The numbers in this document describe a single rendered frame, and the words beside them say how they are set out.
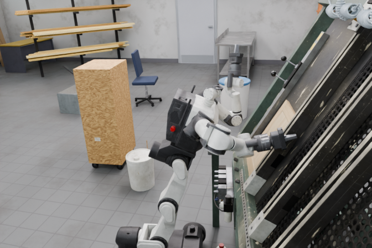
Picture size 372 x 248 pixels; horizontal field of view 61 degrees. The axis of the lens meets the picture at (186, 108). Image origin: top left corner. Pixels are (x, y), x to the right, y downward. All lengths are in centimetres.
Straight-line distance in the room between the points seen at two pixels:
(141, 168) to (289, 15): 642
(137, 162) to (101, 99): 82
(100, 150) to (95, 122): 35
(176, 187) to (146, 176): 128
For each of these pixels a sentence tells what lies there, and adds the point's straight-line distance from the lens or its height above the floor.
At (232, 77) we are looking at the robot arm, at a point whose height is 144.
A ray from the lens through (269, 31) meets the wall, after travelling 881.
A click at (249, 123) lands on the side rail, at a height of 101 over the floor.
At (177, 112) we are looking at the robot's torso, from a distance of 185.
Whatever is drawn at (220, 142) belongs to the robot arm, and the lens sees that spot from 145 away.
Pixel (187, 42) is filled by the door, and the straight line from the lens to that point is 910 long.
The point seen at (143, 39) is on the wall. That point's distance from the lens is 956.
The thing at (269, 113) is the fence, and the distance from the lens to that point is 224.
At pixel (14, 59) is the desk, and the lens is 1008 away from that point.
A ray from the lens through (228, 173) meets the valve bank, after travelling 236.
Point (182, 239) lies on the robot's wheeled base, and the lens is 266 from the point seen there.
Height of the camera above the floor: 201
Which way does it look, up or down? 21 degrees down
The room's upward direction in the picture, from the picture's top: 3 degrees counter-clockwise
